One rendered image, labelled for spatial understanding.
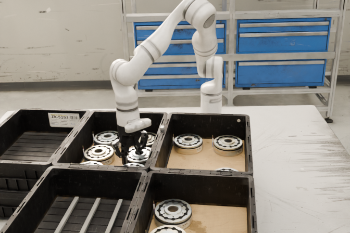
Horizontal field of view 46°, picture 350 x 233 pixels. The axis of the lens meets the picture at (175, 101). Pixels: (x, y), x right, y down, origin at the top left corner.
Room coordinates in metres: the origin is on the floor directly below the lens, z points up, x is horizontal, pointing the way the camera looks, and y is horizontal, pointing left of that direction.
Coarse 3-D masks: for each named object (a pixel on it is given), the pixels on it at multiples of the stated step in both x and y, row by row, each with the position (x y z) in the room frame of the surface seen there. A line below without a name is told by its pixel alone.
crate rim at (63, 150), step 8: (96, 112) 1.45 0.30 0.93; (104, 112) 1.45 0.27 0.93; (112, 112) 1.44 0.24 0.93; (144, 112) 1.43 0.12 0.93; (152, 112) 1.43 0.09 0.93; (160, 112) 1.42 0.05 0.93; (88, 120) 1.38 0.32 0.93; (80, 128) 1.31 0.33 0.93; (72, 136) 1.25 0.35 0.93; (64, 152) 1.15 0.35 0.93; (152, 152) 1.13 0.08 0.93; (56, 160) 1.10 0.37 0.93; (112, 168) 1.05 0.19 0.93; (120, 168) 1.04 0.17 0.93; (128, 168) 1.04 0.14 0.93; (136, 168) 1.04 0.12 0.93; (144, 168) 1.04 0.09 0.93
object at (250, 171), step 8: (176, 112) 1.42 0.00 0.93; (184, 112) 1.41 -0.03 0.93; (168, 120) 1.38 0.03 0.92; (248, 120) 1.33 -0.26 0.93; (248, 128) 1.27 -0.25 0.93; (160, 136) 1.23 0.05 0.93; (248, 136) 1.21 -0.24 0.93; (160, 144) 1.18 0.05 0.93; (248, 144) 1.16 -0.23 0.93; (248, 152) 1.11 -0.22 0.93; (152, 160) 1.08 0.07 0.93; (248, 160) 1.06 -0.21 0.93; (152, 168) 1.04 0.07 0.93; (160, 168) 1.04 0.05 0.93; (168, 168) 1.03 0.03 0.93; (248, 168) 1.02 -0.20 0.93
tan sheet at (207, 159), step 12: (204, 144) 1.35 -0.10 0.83; (180, 156) 1.27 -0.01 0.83; (192, 156) 1.26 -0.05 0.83; (204, 156) 1.26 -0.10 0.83; (216, 156) 1.26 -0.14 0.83; (240, 156) 1.25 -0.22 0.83; (180, 168) 1.19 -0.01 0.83; (192, 168) 1.19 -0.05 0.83; (204, 168) 1.18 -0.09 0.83; (216, 168) 1.18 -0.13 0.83; (240, 168) 1.18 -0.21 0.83
